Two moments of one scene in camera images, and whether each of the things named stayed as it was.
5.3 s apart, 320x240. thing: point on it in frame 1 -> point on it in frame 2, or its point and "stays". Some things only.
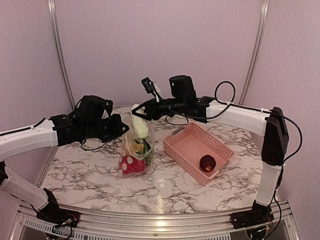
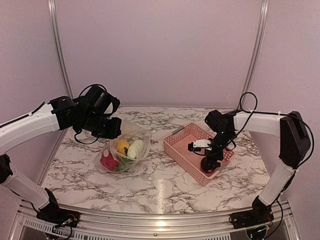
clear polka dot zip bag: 137,148 -> 125,150
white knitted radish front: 141,124 -> 135,148
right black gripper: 153,112 -> 210,154
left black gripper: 118,129 stays
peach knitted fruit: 137,147 -> 123,147
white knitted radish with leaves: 148,158 -> 125,161
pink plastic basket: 197,151 stays
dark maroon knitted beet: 207,163 stays
